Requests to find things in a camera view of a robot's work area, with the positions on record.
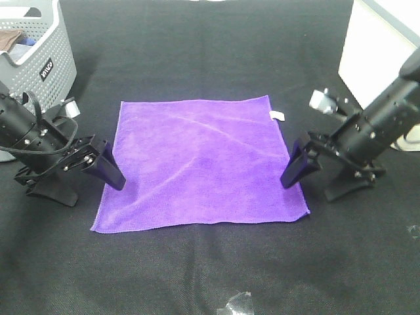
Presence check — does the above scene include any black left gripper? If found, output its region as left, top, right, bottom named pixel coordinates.
left=14, top=135, right=126, bottom=207

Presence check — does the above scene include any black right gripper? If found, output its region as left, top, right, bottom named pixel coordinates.
left=280, top=132, right=386, bottom=201

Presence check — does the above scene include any purple microfiber towel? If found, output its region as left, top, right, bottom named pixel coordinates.
left=92, top=96, right=310, bottom=234

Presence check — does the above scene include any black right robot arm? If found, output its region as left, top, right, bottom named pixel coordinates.
left=280, top=50, right=419, bottom=201

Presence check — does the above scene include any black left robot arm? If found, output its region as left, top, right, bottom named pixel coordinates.
left=1, top=91, right=126, bottom=207

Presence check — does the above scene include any grey perforated laundry basket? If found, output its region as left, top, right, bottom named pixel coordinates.
left=0, top=0, right=78, bottom=163

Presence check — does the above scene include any blue cloth in basket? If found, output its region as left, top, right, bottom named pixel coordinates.
left=17, top=37, right=36, bottom=47

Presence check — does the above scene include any white plastic storage box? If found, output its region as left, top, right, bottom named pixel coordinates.
left=338, top=0, right=420, bottom=152

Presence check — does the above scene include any brown cloth in basket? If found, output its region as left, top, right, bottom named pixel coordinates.
left=0, top=29, right=24, bottom=52

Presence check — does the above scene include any clear tape piece front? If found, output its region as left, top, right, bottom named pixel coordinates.
left=217, top=291, right=255, bottom=315

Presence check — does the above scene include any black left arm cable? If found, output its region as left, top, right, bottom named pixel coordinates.
left=0, top=91, right=79, bottom=155

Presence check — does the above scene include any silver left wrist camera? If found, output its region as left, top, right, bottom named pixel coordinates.
left=62, top=97, right=81, bottom=118

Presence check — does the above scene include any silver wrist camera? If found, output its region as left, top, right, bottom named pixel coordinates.
left=308, top=88, right=348, bottom=116
left=62, top=97, right=81, bottom=118

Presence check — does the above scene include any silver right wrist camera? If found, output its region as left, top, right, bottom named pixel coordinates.
left=308, top=88, right=348, bottom=116

